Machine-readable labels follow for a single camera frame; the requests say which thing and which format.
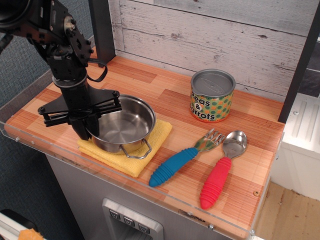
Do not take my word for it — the peas and carrots tin can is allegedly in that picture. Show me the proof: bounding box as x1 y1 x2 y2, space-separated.
190 68 236 123

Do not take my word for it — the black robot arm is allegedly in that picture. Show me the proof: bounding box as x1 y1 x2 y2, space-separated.
0 0 122 140

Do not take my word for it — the red handled toy spoon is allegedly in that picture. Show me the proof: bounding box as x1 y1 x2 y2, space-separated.
199 130 247 210

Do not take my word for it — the dark vertical post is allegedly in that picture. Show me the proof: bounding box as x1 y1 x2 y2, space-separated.
88 0 116 64
278 4 320 124

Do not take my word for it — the grey toy fridge cabinet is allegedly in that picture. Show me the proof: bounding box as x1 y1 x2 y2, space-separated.
47 155 255 240

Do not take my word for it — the blue handled toy fork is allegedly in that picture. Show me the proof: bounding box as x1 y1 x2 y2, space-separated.
148 128 226 187

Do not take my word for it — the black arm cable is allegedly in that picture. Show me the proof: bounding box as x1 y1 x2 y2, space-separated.
86 57 109 83

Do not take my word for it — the dark vertical post left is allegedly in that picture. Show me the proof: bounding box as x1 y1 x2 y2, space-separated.
88 0 116 64

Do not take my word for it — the small stainless steel pot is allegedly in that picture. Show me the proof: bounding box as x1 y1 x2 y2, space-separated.
91 94 156 155

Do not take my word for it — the yellow folded cloth napkin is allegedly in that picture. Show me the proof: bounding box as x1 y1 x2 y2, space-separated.
77 120 173 178

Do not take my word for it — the clear acrylic edge guard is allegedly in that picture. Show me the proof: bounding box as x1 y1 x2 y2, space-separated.
0 92 255 240

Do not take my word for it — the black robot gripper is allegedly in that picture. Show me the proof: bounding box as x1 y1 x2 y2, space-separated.
38 80 122 141

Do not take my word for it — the silver ice dispenser panel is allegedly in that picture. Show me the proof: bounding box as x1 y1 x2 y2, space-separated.
102 198 165 240

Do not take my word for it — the orange sponge object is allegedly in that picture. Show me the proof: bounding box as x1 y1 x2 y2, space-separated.
18 228 44 240

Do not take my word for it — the dark vertical post right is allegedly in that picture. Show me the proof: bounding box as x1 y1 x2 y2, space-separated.
278 4 320 124

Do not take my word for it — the white toy sink unit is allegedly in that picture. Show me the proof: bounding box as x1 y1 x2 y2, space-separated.
270 93 320 200

